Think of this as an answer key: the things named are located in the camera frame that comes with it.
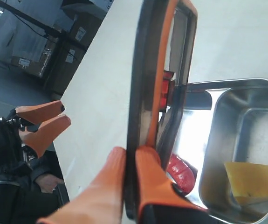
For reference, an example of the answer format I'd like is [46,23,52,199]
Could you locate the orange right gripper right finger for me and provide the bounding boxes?
[135,146,208,224]

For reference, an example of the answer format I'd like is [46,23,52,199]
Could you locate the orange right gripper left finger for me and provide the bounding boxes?
[37,147,126,224]

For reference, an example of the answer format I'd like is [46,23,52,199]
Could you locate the person's hand in background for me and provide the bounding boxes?
[35,174,64,194]

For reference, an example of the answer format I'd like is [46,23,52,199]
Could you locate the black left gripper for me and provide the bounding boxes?
[0,100,71,177]

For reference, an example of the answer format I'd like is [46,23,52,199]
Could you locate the yellow toy cheese wedge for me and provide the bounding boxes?
[224,162,268,206]

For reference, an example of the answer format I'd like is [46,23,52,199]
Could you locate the red toy sausage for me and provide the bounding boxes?
[166,154,195,194]

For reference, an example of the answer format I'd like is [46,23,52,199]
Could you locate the dark transparent lunch box lid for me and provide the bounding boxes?
[124,0,198,224]

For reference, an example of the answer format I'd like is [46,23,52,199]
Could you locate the steel two-compartment lunch box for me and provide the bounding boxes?
[173,78,268,224]

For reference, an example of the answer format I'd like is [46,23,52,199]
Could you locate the stacked cardboard boxes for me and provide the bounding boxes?
[10,10,102,98]

